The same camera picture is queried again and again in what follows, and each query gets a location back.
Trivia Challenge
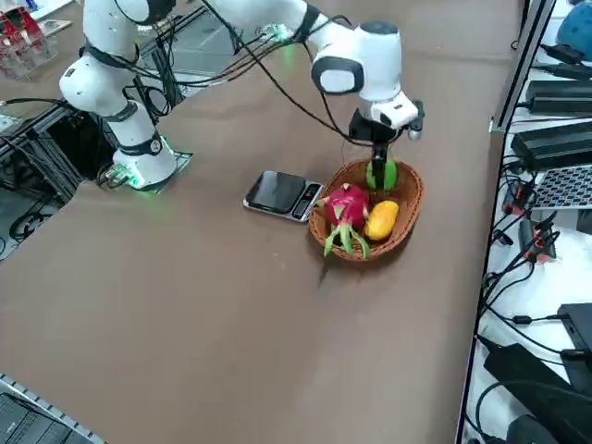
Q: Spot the black cable with ferrite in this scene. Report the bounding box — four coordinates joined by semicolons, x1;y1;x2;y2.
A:
478;272;563;327

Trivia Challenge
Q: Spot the green apple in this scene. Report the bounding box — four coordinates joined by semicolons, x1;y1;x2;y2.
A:
365;156;398;191

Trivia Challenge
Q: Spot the silver aluminium rail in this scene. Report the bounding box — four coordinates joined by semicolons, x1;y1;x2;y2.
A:
0;372;108;444

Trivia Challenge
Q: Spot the brown wicker basket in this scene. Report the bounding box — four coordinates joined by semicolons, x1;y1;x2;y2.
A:
307;155;426;263

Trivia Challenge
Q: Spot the pink dragon fruit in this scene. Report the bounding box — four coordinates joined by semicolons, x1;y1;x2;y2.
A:
315;182;372;259

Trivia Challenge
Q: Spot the red and black connector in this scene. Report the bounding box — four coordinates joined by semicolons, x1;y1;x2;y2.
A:
502;179;537;215

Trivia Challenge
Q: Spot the black box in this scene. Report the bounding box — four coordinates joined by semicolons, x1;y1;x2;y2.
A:
557;302;592;352

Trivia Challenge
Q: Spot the clear acrylic rack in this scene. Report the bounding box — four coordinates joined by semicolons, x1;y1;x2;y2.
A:
0;5;59;82

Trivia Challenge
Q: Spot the white electronic kitchen scale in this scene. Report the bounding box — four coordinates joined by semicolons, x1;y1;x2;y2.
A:
242;169;324;224

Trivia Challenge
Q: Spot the wrist grey cylinder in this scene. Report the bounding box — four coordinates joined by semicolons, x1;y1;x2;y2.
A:
405;99;426;142

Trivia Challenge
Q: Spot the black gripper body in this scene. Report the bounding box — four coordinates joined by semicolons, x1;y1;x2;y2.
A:
349;108;402;147

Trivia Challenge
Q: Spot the large black power adapter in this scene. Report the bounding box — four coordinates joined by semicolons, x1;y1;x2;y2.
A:
510;119;592;171

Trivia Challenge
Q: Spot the small black power adapter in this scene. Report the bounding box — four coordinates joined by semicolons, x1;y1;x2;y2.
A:
539;43;587;66

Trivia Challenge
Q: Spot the blue rounded object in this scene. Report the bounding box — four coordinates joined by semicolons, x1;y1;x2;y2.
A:
556;0;592;50

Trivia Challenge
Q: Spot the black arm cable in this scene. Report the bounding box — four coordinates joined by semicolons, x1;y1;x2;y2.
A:
198;0;371;147

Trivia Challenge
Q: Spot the silver aluminium post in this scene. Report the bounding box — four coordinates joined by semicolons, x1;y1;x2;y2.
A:
488;0;558;135

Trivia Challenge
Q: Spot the long black power adapter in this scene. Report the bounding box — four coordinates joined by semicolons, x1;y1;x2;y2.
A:
525;79;592;117

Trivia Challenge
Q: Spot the white perforated board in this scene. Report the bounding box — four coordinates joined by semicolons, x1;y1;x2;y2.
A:
530;164;592;213

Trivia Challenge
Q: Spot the red and black power strip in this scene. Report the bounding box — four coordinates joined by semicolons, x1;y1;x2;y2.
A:
517;216;561;265

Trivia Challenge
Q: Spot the red translucent object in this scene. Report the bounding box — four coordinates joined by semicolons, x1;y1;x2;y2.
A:
0;8;38;47

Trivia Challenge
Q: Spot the black metal frame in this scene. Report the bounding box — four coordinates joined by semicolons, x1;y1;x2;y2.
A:
0;99;119;207

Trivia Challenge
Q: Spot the yellow mango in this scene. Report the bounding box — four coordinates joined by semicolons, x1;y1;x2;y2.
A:
364;200;401;241

